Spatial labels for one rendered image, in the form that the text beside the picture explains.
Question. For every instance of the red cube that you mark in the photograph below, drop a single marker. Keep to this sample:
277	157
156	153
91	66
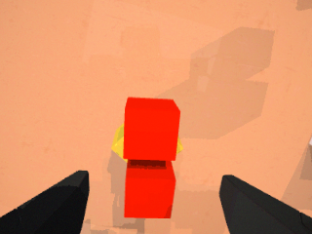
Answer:
151	128
150	186

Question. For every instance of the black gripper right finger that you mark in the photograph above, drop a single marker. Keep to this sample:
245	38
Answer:
251	211

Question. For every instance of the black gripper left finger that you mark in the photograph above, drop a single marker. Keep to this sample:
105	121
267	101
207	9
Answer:
58	210

